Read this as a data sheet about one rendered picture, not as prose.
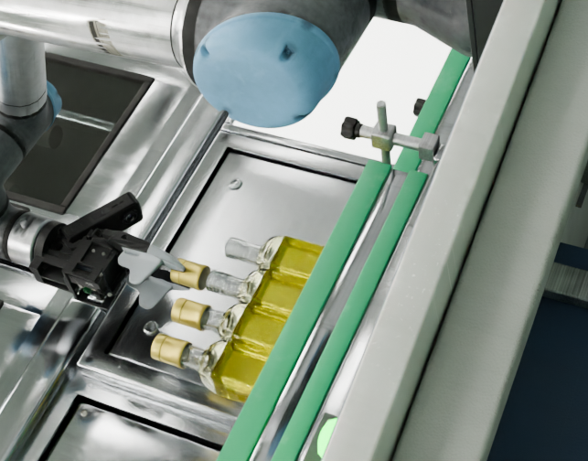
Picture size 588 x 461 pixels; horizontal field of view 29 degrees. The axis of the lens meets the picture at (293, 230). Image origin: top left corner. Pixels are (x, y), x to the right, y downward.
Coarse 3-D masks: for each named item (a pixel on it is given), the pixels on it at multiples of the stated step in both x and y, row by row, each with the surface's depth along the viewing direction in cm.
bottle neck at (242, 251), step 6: (228, 240) 155; (234, 240) 155; (240, 240) 155; (228, 246) 154; (234, 246) 154; (240, 246) 154; (246, 246) 154; (252, 246) 154; (258, 246) 154; (228, 252) 154; (234, 252) 154; (240, 252) 154; (246, 252) 153; (252, 252) 153; (234, 258) 155; (240, 258) 154; (246, 258) 154; (252, 258) 153
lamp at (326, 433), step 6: (330, 420) 115; (336, 420) 114; (324, 426) 114; (330, 426) 113; (324, 432) 113; (330, 432) 113; (318, 438) 114; (324, 438) 113; (318, 444) 114; (324, 444) 113; (318, 450) 114; (324, 450) 113
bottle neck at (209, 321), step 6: (204, 312) 148; (210, 312) 148; (216, 312) 148; (222, 312) 148; (204, 318) 147; (210, 318) 147; (216, 318) 147; (204, 324) 147; (210, 324) 147; (216, 324) 147; (210, 330) 148; (216, 330) 147
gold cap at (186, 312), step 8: (176, 304) 149; (184, 304) 149; (192, 304) 148; (200, 304) 149; (176, 312) 148; (184, 312) 148; (192, 312) 148; (200, 312) 147; (176, 320) 149; (184, 320) 148; (192, 320) 148; (200, 320) 147; (200, 328) 148
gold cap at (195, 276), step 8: (184, 264) 153; (192, 264) 153; (200, 264) 153; (176, 272) 153; (184, 272) 152; (192, 272) 152; (200, 272) 152; (208, 272) 154; (176, 280) 153; (184, 280) 153; (192, 280) 152; (200, 280) 155; (200, 288) 154
